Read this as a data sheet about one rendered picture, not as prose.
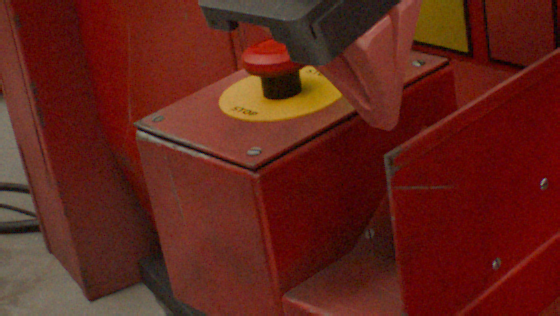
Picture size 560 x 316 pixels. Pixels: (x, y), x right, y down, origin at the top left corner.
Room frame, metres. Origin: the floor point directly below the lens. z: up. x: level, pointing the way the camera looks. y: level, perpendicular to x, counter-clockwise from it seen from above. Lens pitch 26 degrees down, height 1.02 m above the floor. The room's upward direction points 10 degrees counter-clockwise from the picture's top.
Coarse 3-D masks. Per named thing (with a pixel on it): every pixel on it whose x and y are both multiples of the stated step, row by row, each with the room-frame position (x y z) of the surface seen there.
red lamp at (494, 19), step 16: (496, 0) 0.56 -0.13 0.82; (512, 0) 0.55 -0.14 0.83; (528, 0) 0.54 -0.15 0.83; (544, 0) 0.53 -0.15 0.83; (496, 16) 0.56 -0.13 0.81; (512, 16) 0.55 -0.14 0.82; (528, 16) 0.54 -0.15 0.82; (544, 16) 0.53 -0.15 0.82; (496, 32) 0.56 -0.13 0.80; (512, 32) 0.55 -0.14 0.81; (528, 32) 0.54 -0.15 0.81; (544, 32) 0.53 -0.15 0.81; (496, 48) 0.56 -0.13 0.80; (512, 48) 0.55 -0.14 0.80; (528, 48) 0.54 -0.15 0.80; (544, 48) 0.53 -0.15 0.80; (528, 64) 0.54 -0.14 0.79
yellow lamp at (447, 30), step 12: (432, 0) 0.59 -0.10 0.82; (444, 0) 0.59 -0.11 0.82; (456, 0) 0.58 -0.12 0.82; (420, 12) 0.60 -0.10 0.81; (432, 12) 0.59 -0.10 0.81; (444, 12) 0.59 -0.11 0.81; (456, 12) 0.58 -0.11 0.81; (420, 24) 0.60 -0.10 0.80; (432, 24) 0.60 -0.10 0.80; (444, 24) 0.59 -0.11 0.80; (456, 24) 0.58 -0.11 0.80; (420, 36) 0.60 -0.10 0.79; (432, 36) 0.60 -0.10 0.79; (444, 36) 0.59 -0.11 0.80; (456, 36) 0.58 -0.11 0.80; (456, 48) 0.58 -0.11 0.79
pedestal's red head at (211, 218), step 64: (448, 64) 0.59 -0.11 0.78; (192, 128) 0.55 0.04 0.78; (256, 128) 0.54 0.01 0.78; (320, 128) 0.53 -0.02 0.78; (448, 128) 0.45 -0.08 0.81; (512, 128) 0.48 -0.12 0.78; (192, 192) 0.54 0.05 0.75; (256, 192) 0.50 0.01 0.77; (320, 192) 0.52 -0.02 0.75; (384, 192) 0.55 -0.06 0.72; (448, 192) 0.45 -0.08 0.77; (512, 192) 0.48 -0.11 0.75; (192, 256) 0.55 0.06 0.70; (256, 256) 0.50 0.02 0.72; (320, 256) 0.52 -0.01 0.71; (384, 256) 0.51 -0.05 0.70; (448, 256) 0.44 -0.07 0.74; (512, 256) 0.47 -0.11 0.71
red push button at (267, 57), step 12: (252, 48) 0.58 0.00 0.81; (264, 48) 0.58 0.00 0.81; (276, 48) 0.57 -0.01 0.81; (252, 60) 0.57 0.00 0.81; (264, 60) 0.56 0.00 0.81; (276, 60) 0.56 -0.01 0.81; (288, 60) 0.56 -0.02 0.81; (252, 72) 0.57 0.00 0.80; (264, 72) 0.56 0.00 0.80; (276, 72) 0.56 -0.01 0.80; (288, 72) 0.56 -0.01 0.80; (264, 84) 0.57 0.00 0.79; (276, 84) 0.57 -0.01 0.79; (288, 84) 0.57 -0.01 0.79; (300, 84) 0.58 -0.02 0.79; (264, 96) 0.58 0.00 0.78; (276, 96) 0.57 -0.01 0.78; (288, 96) 0.57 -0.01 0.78
